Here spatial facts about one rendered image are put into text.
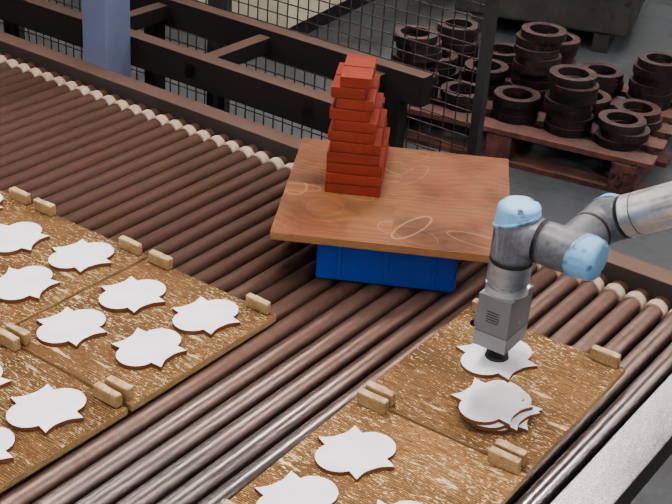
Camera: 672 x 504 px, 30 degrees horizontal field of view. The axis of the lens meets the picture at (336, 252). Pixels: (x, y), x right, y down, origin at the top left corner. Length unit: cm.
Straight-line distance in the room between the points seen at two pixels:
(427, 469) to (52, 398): 67
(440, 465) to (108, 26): 193
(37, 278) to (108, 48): 120
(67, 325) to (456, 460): 80
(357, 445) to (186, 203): 101
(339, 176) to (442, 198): 24
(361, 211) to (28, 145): 100
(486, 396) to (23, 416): 82
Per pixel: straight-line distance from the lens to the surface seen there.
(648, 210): 211
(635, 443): 234
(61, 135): 335
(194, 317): 249
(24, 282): 263
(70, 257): 271
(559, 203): 529
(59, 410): 225
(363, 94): 270
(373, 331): 253
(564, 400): 237
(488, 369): 221
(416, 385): 235
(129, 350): 240
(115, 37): 370
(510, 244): 210
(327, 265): 267
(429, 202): 279
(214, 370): 239
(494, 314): 217
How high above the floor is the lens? 226
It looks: 29 degrees down
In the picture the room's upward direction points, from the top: 4 degrees clockwise
